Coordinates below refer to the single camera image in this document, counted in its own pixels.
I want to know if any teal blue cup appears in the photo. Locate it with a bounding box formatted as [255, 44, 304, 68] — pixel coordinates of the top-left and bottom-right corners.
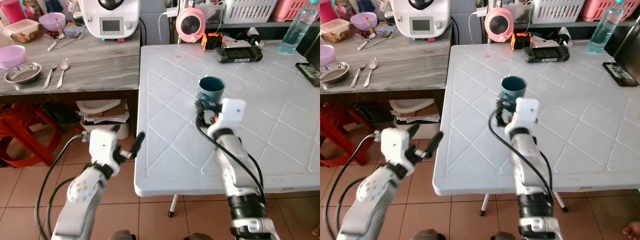
[499, 75, 528, 106]
[195, 75, 226, 107]

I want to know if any white storage box with papers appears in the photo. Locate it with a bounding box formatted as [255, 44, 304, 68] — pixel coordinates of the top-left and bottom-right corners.
[389, 98, 442, 140]
[75, 99, 131, 140]

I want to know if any white plastic folding table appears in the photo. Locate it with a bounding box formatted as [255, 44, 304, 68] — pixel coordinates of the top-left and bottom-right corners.
[133, 42, 321, 218]
[432, 41, 640, 217]

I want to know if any orange and black device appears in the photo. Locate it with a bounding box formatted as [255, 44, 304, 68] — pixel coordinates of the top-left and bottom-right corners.
[510, 32, 533, 51]
[201, 32, 224, 51]

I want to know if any grey wooden side table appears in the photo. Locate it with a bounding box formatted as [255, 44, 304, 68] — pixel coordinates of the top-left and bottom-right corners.
[0, 26, 142, 141]
[320, 24, 454, 141]

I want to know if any black handheld controller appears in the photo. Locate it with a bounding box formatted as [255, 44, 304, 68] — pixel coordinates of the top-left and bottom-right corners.
[525, 41, 571, 63]
[215, 42, 264, 64]

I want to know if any red plastic stool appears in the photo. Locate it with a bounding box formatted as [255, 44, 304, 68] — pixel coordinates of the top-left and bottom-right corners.
[320, 102, 372, 168]
[0, 103, 64, 169]

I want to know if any steel spoon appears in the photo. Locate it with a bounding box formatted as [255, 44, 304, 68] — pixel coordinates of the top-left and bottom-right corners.
[55, 58, 70, 90]
[362, 57, 379, 89]

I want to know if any steel fork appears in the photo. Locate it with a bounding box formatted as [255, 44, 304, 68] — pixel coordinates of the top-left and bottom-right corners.
[42, 62, 59, 90]
[349, 61, 367, 89]

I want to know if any pink round appliance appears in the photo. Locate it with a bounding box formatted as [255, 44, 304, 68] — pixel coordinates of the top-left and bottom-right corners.
[175, 6, 207, 44]
[484, 6, 515, 43]

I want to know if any round steel dish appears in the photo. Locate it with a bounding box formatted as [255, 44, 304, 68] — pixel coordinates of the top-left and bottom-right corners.
[320, 61, 350, 84]
[4, 62, 43, 85]

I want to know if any white plastic basket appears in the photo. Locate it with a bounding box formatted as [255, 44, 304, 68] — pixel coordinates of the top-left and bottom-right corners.
[528, 0, 586, 25]
[219, 0, 279, 25]

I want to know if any black smartphone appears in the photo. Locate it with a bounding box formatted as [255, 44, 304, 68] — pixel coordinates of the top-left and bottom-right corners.
[295, 61, 321, 88]
[602, 61, 639, 88]

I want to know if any white kitchen cooking machine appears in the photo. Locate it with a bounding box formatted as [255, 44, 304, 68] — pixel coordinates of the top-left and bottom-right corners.
[388, 0, 452, 40]
[78, 0, 141, 41]

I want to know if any large lilac plastic bowl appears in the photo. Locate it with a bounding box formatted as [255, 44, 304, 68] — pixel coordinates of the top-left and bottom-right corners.
[0, 45, 27, 71]
[320, 44, 336, 67]

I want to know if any small purple bowl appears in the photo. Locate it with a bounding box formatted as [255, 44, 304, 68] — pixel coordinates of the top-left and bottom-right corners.
[38, 12, 67, 32]
[349, 12, 378, 32]

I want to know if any clear blue water bottle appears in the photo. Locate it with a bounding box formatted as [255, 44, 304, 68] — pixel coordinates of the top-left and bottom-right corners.
[278, 0, 320, 55]
[586, 0, 627, 55]

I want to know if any clear lidded food container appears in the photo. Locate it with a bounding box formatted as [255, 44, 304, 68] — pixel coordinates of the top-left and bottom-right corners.
[320, 18, 351, 43]
[4, 19, 41, 44]

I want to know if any pink plastic basket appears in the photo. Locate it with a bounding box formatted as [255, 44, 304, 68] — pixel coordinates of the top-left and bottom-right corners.
[272, 0, 309, 22]
[580, 0, 617, 22]

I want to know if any magenta plastic cup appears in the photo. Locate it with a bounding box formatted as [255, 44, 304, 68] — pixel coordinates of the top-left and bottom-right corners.
[320, 0, 339, 23]
[0, 0, 27, 24]

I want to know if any person's bare foot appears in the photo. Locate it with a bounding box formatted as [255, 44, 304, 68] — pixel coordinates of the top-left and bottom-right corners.
[622, 221, 640, 240]

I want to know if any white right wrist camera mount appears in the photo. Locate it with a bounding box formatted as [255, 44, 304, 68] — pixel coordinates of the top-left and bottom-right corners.
[506, 97, 541, 136]
[211, 98, 247, 137]

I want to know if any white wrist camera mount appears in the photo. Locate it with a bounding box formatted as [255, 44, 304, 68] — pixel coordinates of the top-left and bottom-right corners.
[506, 97, 541, 136]
[211, 98, 247, 137]
[380, 128, 414, 176]
[88, 128, 121, 176]

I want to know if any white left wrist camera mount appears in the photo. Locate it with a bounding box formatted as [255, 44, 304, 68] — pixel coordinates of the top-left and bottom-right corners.
[380, 128, 414, 176]
[88, 128, 121, 176]

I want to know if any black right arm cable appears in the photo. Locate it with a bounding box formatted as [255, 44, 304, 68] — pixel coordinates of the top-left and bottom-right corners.
[488, 108, 555, 202]
[194, 111, 267, 207]

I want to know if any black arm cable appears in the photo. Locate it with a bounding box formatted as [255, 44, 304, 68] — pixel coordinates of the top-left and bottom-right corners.
[488, 108, 555, 202]
[33, 133, 92, 240]
[324, 133, 384, 240]
[194, 111, 267, 207]

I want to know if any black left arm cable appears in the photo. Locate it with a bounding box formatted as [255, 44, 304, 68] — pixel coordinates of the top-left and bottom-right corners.
[33, 133, 92, 240]
[324, 133, 384, 240]

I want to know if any steel utensil with white handle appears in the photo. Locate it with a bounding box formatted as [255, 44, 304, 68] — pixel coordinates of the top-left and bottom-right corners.
[356, 32, 394, 51]
[47, 33, 84, 52]

